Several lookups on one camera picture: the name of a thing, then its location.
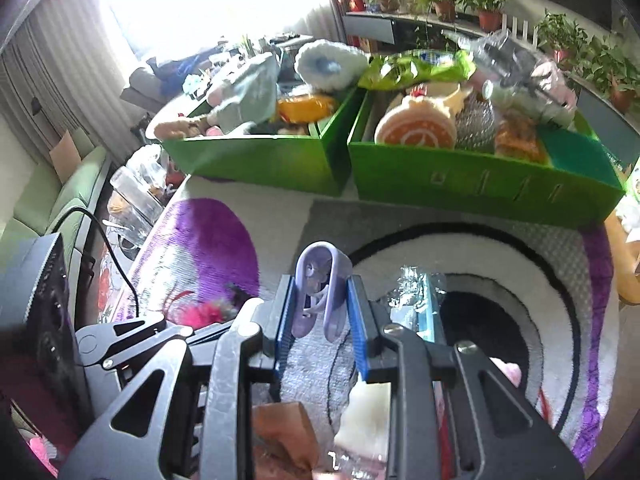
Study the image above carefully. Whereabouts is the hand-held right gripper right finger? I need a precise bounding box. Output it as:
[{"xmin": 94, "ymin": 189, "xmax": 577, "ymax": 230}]
[{"xmin": 348, "ymin": 276, "xmax": 586, "ymax": 480}]

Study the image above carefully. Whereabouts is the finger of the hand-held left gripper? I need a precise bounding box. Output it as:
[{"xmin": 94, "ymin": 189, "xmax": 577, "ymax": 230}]
[
  {"xmin": 102, "ymin": 321, "xmax": 236, "ymax": 373},
  {"xmin": 77, "ymin": 312, "xmax": 168, "ymax": 356}
]

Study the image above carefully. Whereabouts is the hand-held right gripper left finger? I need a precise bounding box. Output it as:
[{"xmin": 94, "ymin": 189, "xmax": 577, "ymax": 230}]
[{"xmin": 57, "ymin": 275, "xmax": 294, "ymax": 480}]

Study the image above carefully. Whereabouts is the lavender plastic clip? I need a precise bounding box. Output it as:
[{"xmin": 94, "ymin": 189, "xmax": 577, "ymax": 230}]
[{"xmin": 291, "ymin": 241, "xmax": 352, "ymax": 342}]

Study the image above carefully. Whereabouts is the green storage box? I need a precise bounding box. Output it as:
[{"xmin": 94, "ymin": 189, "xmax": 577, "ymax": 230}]
[
  {"xmin": 346, "ymin": 89, "xmax": 627, "ymax": 227},
  {"xmin": 159, "ymin": 86, "xmax": 369, "ymax": 197}
]

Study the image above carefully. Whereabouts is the white towel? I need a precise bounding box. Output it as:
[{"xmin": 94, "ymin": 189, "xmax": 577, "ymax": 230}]
[{"xmin": 206, "ymin": 52, "xmax": 279, "ymax": 132}]

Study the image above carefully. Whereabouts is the clear wrapped blue packet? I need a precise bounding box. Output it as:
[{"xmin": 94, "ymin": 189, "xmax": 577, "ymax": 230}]
[{"xmin": 389, "ymin": 264, "xmax": 447, "ymax": 347}]

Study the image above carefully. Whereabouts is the red feather toy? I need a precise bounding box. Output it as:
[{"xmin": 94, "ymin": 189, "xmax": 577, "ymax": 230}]
[{"xmin": 174, "ymin": 285, "xmax": 242, "ymax": 327}]

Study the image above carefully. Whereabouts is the cream soft block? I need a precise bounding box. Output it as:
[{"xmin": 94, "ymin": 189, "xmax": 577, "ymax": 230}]
[{"xmin": 334, "ymin": 374, "xmax": 392, "ymax": 462}]

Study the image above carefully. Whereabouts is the beige cloth pouch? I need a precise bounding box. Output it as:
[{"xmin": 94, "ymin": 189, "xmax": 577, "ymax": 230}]
[{"xmin": 251, "ymin": 401, "xmax": 322, "ymax": 472}]

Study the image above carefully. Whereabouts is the green sofa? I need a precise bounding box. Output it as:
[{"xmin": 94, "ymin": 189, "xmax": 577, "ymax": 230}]
[{"xmin": 0, "ymin": 144, "xmax": 112, "ymax": 243}]

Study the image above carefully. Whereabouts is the purple white plush rug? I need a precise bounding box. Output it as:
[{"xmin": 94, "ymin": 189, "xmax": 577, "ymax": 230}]
[{"xmin": 112, "ymin": 172, "xmax": 621, "ymax": 466}]

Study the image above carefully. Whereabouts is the pink plush pig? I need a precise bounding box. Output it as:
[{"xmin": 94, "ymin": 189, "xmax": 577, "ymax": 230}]
[{"xmin": 491, "ymin": 356, "xmax": 524, "ymax": 387}]

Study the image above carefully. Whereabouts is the orange swirl roll plush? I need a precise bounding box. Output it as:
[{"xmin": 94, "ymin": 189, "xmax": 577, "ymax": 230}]
[{"xmin": 374, "ymin": 94, "xmax": 459, "ymax": 150}]

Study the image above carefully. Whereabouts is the yellow plastic item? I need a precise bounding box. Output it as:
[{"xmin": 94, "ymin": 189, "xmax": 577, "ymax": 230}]
[{"xmin": 276, "ymin": 94, "xmax": 337, "ymax": 124}]

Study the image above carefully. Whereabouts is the silver metallic scrubber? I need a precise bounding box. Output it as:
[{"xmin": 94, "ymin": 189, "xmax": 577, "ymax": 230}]
[{"xmin": 456, "ymin": 99, "xmax": 497, "ymax": 152}]

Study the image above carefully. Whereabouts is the grey sofa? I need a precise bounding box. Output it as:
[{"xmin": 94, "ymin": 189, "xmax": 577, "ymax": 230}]
[{"xmin": 120, "ymin": 57, "xmax": 201, "ymax": 111}]

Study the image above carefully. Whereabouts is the orange snack pack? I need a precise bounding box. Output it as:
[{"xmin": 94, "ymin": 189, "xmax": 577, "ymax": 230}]
[{"xmin": 494, "ymin": 114, "xmax": 549, "ymax": 162}]

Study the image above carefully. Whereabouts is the beige window curtain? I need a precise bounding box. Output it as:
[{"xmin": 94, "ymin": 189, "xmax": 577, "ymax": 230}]
[{"xmin": 0, "ymin": 0, "xmax": 151, "ymax": 161}]

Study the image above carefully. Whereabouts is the blue white fluffy slipper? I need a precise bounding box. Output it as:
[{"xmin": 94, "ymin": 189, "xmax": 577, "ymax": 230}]
[{"xmin": 294, "ymin": 39, "xmax": 369, "ymax": 92}]

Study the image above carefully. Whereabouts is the green snack bag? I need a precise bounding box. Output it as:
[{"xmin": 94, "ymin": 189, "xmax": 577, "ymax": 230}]
[{"xmin": 356, "ymin": 49, "xmax": 477, "ymax": 92}]

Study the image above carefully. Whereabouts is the wooden stool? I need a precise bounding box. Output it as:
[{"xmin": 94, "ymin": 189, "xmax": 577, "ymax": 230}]
[{"xmin": 604, "ymin": 209, "xmax": 640, "ymax": 307}]

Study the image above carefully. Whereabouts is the dark media console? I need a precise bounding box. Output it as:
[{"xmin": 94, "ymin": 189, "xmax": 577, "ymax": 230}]
[{"xmin": 344, "ymin": 10, "xmax": 640, "ymax": 161}]

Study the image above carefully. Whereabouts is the clear plastic bag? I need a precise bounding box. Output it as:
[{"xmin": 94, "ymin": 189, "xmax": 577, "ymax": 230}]
[{"xmin": 444, "ymin": 29, "xmax": 577, "ymax": 127}]

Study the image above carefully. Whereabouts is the white picket rack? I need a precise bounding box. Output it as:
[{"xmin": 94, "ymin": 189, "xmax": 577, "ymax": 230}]
[{"xmin": 501, "ymin": 14, "xmax": 539, "ymax": 47}]

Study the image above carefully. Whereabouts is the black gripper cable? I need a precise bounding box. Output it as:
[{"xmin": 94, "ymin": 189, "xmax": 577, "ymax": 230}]
[{"xmin": 46, "ymin": 206, "xmax": 139, "ymax": 312}]

